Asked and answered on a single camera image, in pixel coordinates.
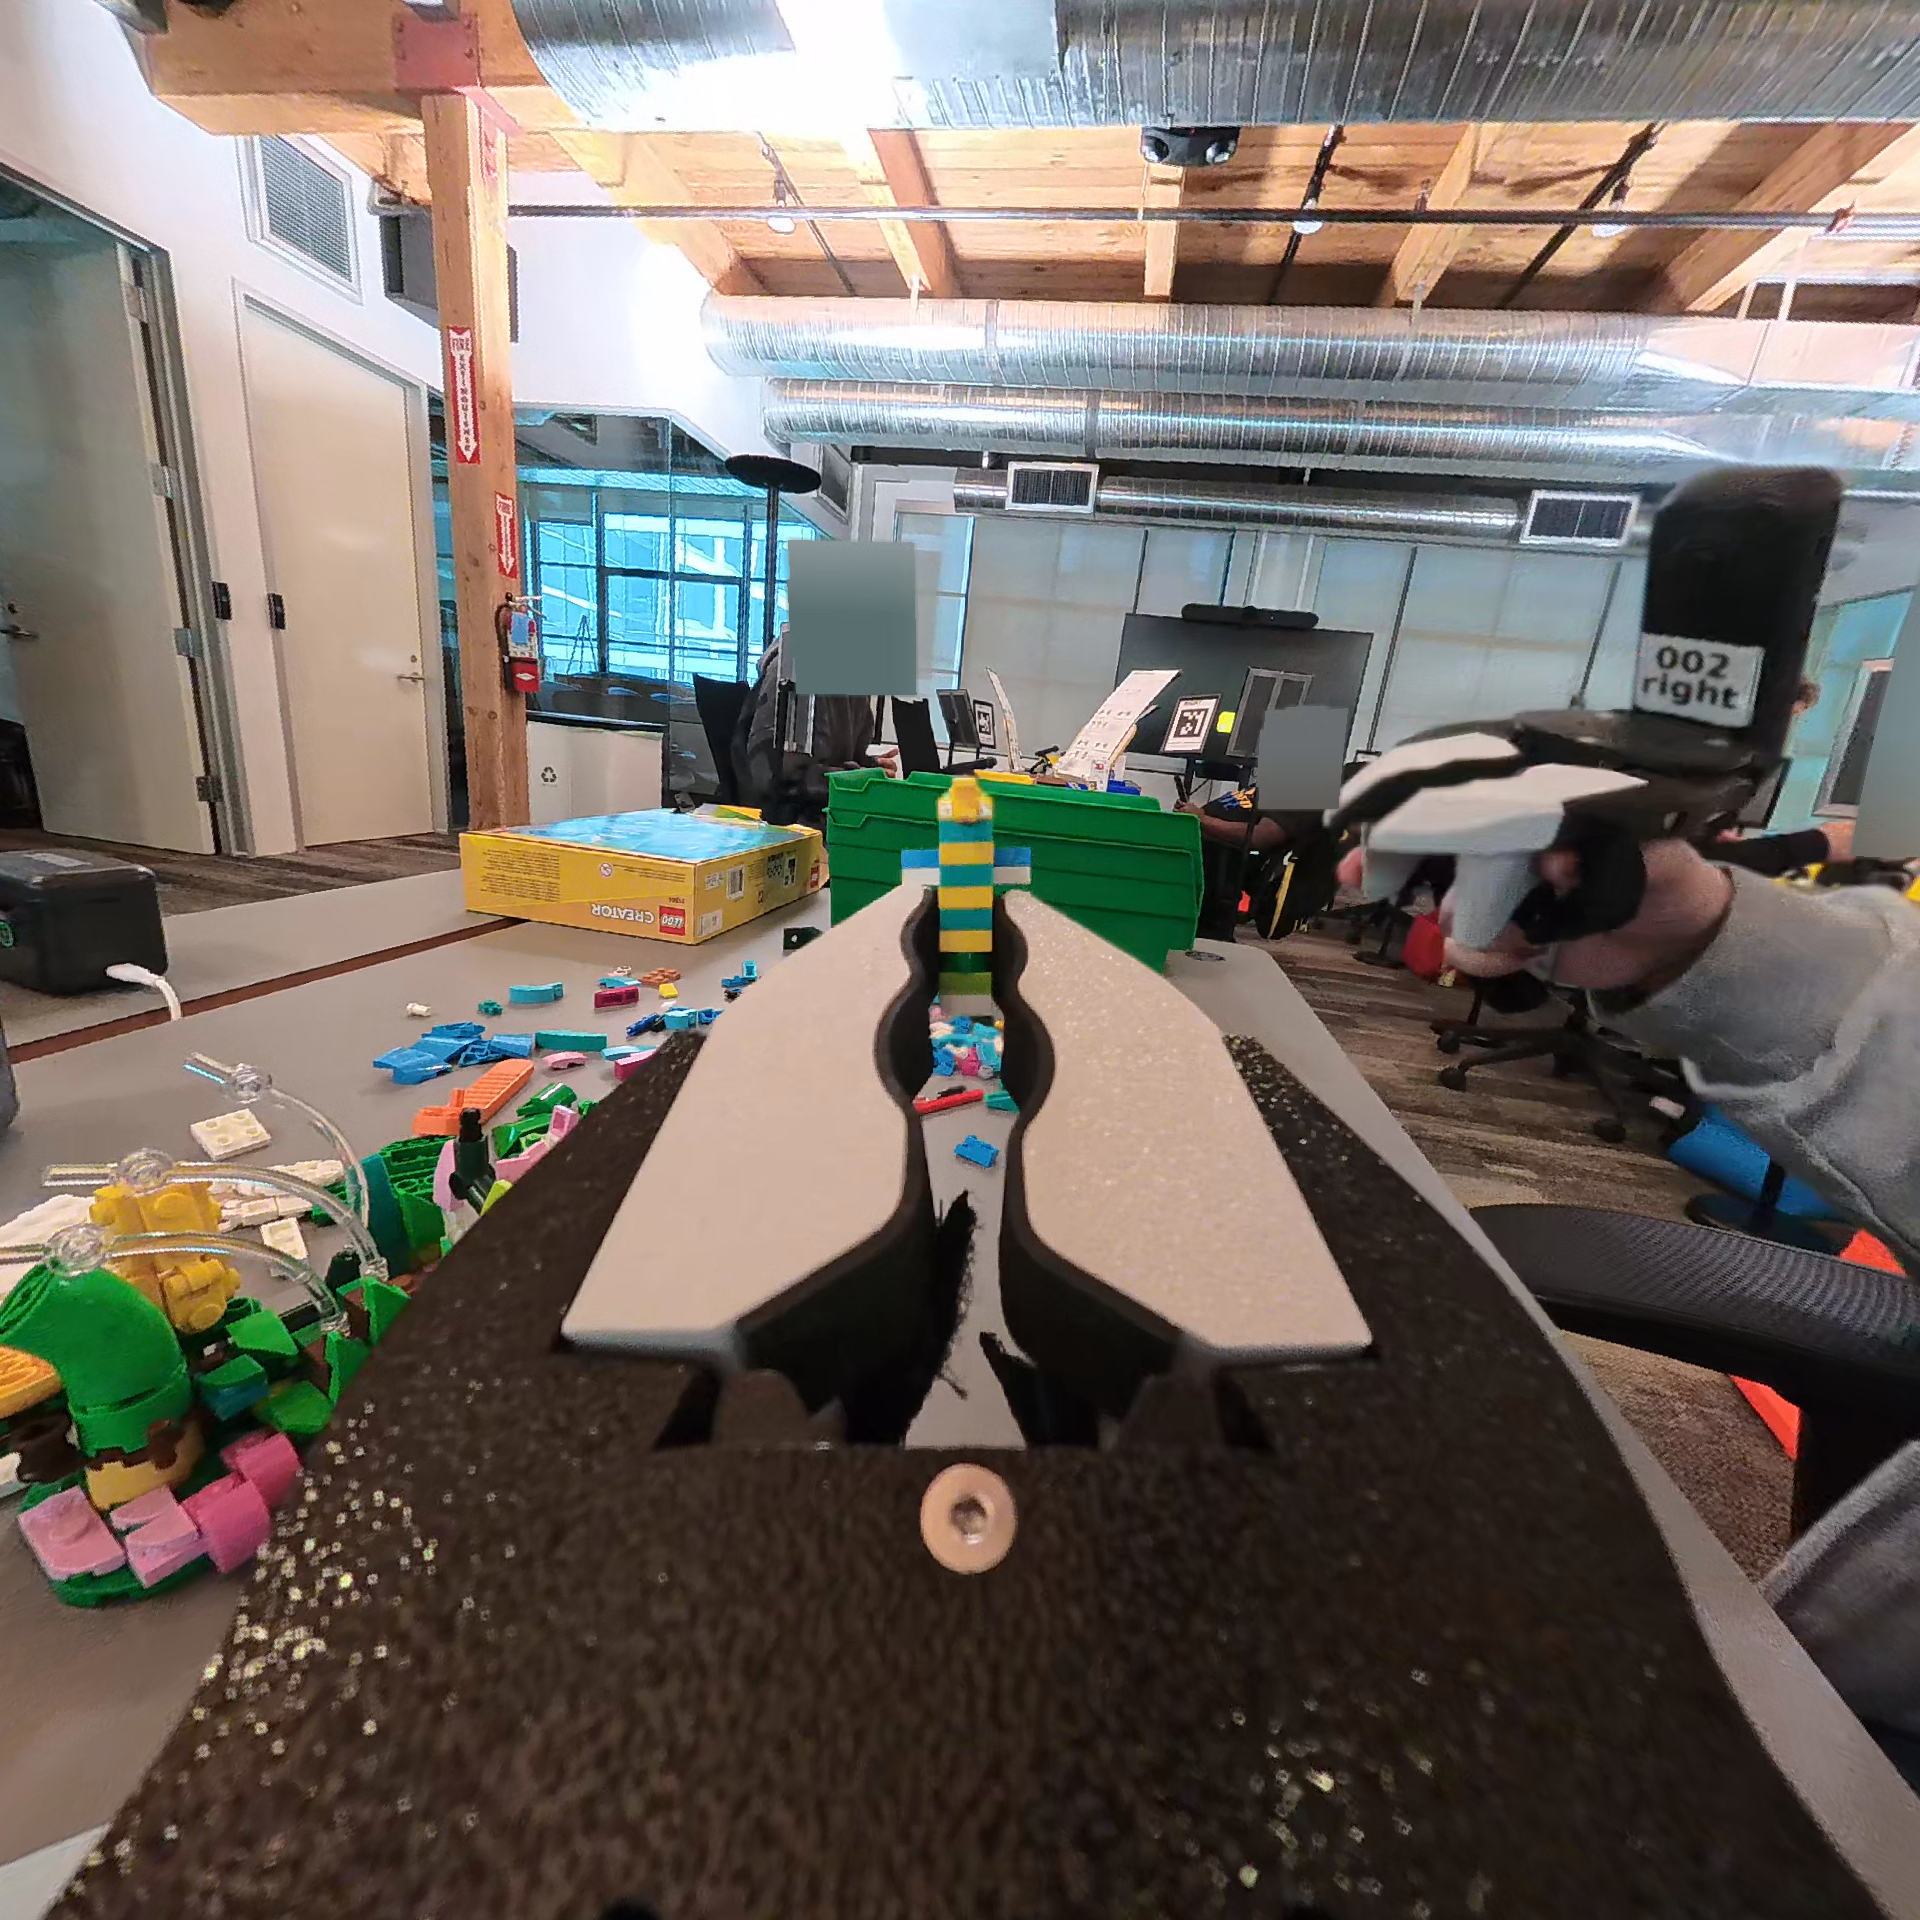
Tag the red fire extinguisher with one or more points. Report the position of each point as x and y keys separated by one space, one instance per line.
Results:
x=522 y=658

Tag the black wall screen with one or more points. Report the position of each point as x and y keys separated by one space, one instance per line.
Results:
x=1198 y=644

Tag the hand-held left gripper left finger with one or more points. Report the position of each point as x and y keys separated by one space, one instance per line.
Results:
x=751 y=1170

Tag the white open door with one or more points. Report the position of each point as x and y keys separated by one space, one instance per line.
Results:
x=73 y=598

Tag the green plastic storage bin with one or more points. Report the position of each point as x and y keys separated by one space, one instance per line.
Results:
x=1079 y=873

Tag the person's right forearm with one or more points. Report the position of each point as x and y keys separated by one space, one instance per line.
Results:
x=1801 y=1017

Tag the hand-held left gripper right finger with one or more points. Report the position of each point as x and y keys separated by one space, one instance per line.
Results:
x=1169 y=1170

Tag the yellow toy box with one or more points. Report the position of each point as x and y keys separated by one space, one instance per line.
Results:
x=628 y=873

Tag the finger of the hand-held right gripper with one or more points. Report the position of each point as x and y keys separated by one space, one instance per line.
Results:
x=1440 y=756
x=1496 y=815

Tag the white paper board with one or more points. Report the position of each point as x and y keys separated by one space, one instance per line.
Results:
x=1125 y=708

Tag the black and white marker sign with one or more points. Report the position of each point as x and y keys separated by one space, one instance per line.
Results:
x=1194 y=723

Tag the pile of white plates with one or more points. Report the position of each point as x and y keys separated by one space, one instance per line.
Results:
x=230 y=1133

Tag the duct vent grille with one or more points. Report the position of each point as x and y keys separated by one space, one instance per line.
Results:
x=1050 y=489
x=1577 y=518

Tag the striped toy brick tower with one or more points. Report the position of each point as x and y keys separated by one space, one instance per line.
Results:
x=965 y=897

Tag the person's right hand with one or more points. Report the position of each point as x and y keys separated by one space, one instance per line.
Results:
x=1665 y=915

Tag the black mesh chair armrest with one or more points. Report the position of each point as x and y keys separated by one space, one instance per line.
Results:
x=1681 y=1290

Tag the white recycling cabinet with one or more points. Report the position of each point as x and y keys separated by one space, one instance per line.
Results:
x=602 y=770

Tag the black office chair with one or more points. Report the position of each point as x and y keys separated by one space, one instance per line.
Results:
x=1559 y=1049

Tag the white wall vent grille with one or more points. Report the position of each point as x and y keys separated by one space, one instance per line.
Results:
x=299 y=207

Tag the green brick tree model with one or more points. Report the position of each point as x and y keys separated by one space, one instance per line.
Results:
x=104 y=1351

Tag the large silver air duct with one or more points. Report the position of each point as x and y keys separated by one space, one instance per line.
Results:
x=1352 y=59

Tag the person's grey hoodie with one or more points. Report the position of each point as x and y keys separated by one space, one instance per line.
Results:
x=1863 y=1602

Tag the black power station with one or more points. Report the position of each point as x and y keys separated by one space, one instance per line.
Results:
x=73 y=923

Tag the wooden post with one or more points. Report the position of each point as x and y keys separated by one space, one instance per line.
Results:
x=489 y=765

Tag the orange long brick piece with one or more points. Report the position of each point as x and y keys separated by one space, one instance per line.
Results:
x=489 y=1090

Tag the red and white sign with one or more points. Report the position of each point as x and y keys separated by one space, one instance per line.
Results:
x=508 y=535
x=461 y=397

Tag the black floor lamp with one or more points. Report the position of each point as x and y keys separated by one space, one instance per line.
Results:
x=773 y=469

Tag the scattered loose toy bricks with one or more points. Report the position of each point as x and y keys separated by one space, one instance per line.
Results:
x=432 y=1049

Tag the orange object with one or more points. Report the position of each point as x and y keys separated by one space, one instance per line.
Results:
x=1763 y=1409

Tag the blue object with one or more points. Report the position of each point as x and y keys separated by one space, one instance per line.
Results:
x=1722 y=1159

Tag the large window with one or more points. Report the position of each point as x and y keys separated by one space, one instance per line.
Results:
x=628 y=586

